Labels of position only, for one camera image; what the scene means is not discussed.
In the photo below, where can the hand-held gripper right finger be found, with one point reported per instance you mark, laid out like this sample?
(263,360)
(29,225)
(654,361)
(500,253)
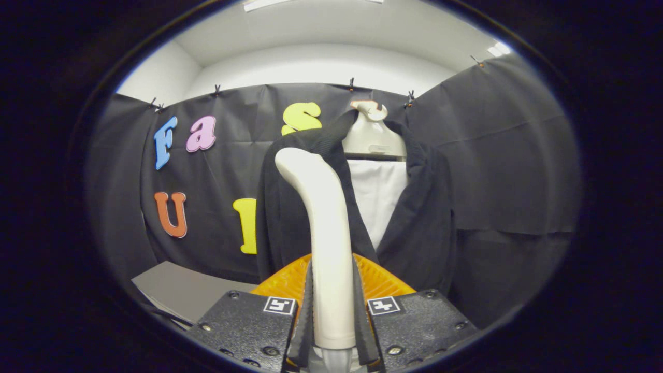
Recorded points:
(362,326)

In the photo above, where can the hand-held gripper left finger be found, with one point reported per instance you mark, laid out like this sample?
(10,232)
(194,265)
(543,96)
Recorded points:
(305,321)

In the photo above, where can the white garment steamer head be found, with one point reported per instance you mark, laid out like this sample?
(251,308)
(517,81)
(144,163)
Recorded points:
(326,233)

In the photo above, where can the black jacket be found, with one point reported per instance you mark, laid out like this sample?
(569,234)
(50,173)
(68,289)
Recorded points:
(424,233)

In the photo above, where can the grey drawer cabinet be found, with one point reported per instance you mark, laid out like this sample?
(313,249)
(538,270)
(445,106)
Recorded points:
(181,290)

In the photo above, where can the black backdrop cloth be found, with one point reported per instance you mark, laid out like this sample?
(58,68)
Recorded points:
(518,155)

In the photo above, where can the row of backdrop clips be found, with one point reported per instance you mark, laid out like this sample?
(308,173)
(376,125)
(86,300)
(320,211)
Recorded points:
(351,84)

